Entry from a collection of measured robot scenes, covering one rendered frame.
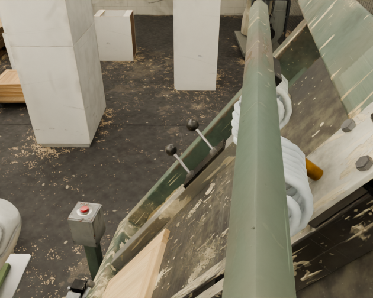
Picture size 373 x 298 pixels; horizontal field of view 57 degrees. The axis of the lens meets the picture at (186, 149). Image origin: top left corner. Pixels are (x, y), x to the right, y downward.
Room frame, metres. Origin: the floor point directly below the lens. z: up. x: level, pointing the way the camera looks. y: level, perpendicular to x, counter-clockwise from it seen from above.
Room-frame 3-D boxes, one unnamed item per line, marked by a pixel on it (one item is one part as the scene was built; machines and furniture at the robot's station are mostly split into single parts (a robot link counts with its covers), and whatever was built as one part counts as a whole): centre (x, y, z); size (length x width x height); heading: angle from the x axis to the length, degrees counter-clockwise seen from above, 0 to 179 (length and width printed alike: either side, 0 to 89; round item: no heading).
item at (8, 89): (4.20, 2.19, 0.15); 0.61 x 0.52 x 0.31; 0
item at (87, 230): (1.15, 0.46, 0.84); 0.12 x 0.12 x 0.18; 80
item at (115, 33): (5.90, 1.19, 0.36); 0.58 x 0.45 x 0.72; 90
